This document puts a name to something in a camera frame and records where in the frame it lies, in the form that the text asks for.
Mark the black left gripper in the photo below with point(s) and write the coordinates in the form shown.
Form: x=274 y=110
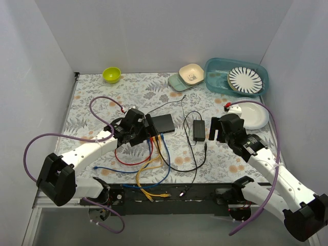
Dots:
x=144 y=129

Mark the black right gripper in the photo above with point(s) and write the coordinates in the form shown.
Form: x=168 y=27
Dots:
x=219 y=130

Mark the black network switch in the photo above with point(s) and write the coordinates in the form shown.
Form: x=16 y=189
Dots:
x=164 y=123

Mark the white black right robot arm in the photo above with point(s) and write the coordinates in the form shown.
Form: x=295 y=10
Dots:
x=302 y=211

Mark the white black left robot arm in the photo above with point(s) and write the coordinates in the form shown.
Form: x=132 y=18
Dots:
x=59 y=177

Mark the floral patterned table mat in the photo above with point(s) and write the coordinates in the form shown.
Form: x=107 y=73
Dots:
x=95 y=102

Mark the black power adapter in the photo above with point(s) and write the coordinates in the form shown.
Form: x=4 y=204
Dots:
x=199 y=133

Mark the white round plate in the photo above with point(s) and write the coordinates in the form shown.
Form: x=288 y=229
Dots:
x=254 y=115

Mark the blue striped white plate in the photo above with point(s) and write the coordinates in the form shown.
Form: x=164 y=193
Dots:
x=244 y=80

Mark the teal plastic basin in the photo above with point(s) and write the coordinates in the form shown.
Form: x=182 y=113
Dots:
x=216 y=74

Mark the pale green divided tray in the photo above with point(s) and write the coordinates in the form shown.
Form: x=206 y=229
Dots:
x=177 y=83

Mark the beige square panda bowl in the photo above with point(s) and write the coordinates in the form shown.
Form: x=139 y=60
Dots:
x=192 y=74

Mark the lime green bowl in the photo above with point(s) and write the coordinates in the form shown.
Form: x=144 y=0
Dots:
x=112 y=75

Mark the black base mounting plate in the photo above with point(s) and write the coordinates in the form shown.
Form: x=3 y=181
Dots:
x=201 y=198

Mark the aluminium frame rail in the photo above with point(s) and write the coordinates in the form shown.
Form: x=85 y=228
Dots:
x=42 y=201

